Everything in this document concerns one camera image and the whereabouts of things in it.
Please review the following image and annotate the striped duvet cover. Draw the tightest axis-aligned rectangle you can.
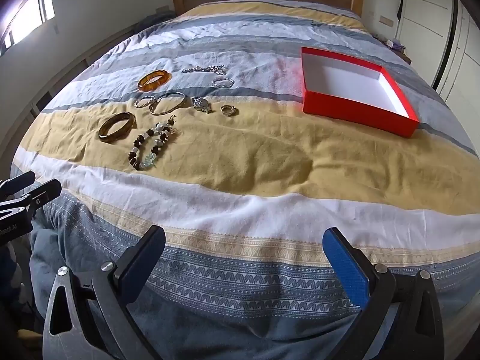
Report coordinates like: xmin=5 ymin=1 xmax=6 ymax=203
xmin=11 ymin=0 xmax=479 ymax=359

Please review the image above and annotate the large thin silver hoop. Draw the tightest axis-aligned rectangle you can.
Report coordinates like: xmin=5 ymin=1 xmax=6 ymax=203
xmin=148 ymin=91 xmax=187 ymax=116

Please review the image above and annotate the silver wristwatch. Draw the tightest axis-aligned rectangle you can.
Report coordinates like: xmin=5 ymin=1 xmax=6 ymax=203
xmin=190 ymin=97 xmax=212 ymax=114

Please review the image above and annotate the red jewelry box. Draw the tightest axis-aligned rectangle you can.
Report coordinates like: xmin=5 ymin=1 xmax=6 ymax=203
xmin=301 ymin=46 xmax=419 ymax=138

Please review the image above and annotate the beaded stone bracelet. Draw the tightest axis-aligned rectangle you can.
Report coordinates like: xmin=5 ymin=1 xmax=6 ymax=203
xmin=127 ymin=115 xmax=178 ymax=172

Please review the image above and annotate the dark brown bangle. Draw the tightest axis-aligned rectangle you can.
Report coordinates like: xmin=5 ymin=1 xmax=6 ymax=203
xmin=97 ymin=112 xmax=136 ymax=143

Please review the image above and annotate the twisted silver bangle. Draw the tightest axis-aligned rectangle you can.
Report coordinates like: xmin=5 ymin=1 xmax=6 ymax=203
xmin=211 ymin=76 xmax=235 ymax=89

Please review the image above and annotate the window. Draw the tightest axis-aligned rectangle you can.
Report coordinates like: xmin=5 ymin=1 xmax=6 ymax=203
xmin=1 ymin=0 xmax=55 ymax=55

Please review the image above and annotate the silver chain necklace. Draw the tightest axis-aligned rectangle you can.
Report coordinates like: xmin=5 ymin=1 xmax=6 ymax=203
xmin=181 ymin=64 xmax=229 ymax=76

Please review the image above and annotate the white wardrobe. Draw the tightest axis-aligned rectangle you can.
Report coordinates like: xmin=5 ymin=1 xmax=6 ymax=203
xmin=397 ymin=0 xmax=479 ymax=150

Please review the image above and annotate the wall switch plate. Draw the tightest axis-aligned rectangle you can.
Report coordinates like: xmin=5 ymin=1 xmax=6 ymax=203
xmin=379 ymin=16 xmax=394 ymax=28

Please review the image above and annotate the wooden nightstand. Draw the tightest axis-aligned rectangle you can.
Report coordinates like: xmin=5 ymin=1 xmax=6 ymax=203
xmin=391 ymin=46 xmax=412 ymax=65

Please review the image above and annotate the amber bangle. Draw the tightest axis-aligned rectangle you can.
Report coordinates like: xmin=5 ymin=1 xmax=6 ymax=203
xmin=137 ymin=70 xmax=171 ymax=92

